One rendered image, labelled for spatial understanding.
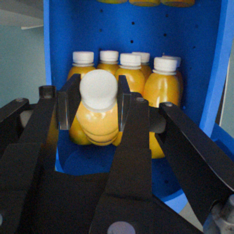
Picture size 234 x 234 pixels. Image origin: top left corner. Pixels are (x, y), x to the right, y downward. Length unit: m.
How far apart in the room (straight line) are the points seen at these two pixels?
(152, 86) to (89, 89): 0.15
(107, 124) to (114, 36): 0.27
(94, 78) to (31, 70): 1.36
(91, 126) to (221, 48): 0.17
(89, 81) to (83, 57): 0.15
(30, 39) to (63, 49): 1.16
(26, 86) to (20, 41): 0.35
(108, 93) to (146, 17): 0.30
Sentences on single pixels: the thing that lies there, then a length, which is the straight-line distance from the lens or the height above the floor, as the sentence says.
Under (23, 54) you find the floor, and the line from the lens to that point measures 1.54.
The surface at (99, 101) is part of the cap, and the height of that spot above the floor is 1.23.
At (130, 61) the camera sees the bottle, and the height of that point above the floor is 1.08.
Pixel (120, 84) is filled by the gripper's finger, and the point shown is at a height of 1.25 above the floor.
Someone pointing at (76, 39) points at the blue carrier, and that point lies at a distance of 0.39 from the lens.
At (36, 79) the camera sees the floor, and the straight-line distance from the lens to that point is 1.53.
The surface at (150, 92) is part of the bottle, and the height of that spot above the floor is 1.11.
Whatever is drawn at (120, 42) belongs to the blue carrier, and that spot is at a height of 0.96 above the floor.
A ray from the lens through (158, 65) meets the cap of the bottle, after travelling 0.31.
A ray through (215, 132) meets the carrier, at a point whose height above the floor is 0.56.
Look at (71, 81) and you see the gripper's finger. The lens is 0.16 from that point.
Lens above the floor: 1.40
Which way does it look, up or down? 66 degrees down
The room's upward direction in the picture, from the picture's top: 174 degrees clockwise
